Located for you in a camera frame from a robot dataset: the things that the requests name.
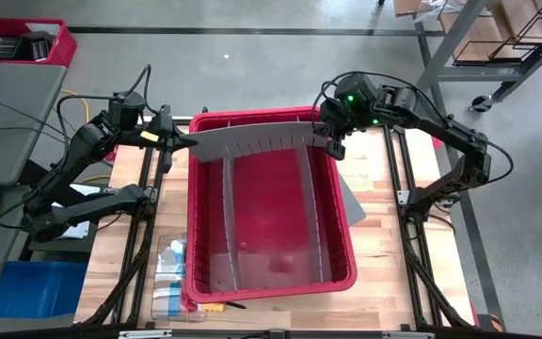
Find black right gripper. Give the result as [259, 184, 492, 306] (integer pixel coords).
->
[309, 73, 392, 140]

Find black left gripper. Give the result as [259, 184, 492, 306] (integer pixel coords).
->
[135, 122, 200, 174]

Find large red plastic bin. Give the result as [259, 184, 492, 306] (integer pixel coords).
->
[184, 106, 359, 305]

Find long blue toy brick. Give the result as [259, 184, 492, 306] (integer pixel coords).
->
[170, 240, 187, 266]

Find white printed paper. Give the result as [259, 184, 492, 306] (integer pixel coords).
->
[58, 183, 92, 240]

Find small red crate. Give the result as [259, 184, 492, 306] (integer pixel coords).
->
[0, 17, 78, 70]

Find black bar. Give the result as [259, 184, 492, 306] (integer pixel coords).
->
[18, 159, 65, 189]

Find clear plastic tray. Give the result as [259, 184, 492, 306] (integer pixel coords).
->
[151, 233, 206, 324]

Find grey desk top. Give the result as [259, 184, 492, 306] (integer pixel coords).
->
[0, 60, 69, 187]

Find black electronic box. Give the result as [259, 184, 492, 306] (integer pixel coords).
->
[0, 36, 21, 61]
[20, 31, 56, 63]

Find cardboard boxes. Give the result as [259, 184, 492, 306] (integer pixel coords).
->
[392, 0, 542, 62]

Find blue plastic bin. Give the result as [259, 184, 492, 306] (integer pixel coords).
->
[0, 261, 88, 320]

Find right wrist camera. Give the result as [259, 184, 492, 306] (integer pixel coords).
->
[326, 139, 346, 161]

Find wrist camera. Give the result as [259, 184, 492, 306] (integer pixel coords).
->
[326, 139, 346, 161]
[150, 104, 174, 136]

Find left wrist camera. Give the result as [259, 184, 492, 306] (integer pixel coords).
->
[150, 104, 174, 136]

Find yellow cable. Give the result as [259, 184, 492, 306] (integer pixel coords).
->
[58, 88, 91, 120]

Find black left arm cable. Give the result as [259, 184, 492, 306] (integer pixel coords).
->
[56, 64, 159, 156]

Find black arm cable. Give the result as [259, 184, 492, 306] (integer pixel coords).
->
[311, 70, 516, 185]
[56, 64, 159, 156]

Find black table frame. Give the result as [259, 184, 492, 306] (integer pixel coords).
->
[80, 112, 477, 331]

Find grey metal cart frame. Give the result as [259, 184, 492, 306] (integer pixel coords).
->
[409, 0, 542, 103]

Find black wire rack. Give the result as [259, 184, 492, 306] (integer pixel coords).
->
[452, 4, 542, 66]

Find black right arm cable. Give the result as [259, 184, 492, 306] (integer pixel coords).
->
[311, 70, 516, 185]

